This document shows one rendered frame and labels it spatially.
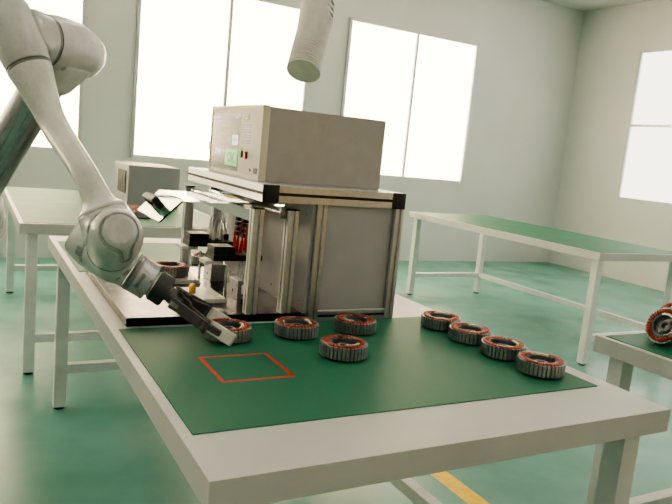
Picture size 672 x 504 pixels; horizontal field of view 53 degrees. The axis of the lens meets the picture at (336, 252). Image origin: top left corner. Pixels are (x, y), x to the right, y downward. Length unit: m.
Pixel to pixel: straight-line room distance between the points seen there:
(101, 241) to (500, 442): 0.84
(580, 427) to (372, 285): 0.78
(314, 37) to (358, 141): 1.35
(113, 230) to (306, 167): 0.70
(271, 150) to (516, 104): 7.21
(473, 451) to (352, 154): 1.02
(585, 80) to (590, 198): 1.53
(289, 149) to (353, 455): 1.00
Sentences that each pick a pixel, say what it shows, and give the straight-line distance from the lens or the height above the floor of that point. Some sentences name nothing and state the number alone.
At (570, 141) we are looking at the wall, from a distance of 9.49.
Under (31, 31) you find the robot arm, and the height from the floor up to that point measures 1.42.
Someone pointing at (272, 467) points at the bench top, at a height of 0.75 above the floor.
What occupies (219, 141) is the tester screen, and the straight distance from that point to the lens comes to 2.16.
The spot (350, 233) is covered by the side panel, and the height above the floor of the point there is 0.99.
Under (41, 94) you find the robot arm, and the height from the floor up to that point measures 1.28.
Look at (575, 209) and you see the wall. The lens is 9.33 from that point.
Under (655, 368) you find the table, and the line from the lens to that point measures 2.06.
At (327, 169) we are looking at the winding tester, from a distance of 1.93.
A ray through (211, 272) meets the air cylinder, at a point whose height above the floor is 0.80.
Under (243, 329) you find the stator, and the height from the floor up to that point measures 0.78.
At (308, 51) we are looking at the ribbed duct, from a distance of 3.20.
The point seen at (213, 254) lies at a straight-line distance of 1.91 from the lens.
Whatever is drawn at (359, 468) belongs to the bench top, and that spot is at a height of 0.73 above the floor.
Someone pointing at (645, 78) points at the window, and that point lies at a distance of 8.91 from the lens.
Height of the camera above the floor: 1.22
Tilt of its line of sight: 9 degrees down
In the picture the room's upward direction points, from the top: 6 degrees clockwise
